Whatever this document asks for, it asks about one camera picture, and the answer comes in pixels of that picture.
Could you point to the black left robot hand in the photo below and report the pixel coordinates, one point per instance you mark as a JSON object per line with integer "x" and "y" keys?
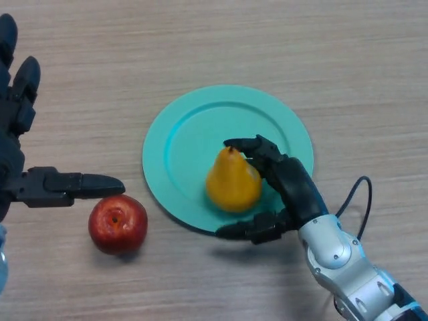
{"x": 10, "y": 157}

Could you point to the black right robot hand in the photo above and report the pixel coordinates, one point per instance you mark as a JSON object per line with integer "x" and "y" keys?
{"x": 297, "y": 190}

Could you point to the yellow pear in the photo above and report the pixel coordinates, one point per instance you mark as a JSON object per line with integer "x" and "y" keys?
{"x": 232, "y": 187}

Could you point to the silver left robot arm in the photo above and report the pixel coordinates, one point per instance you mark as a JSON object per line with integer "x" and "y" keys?
{"x": 2, "y": 261}

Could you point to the green round plate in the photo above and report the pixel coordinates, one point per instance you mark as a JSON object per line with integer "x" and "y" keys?
{"x": 187, "y": 143}

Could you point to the red apple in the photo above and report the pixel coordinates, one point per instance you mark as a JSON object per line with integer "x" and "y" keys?
{"x": 117, "y": 227}

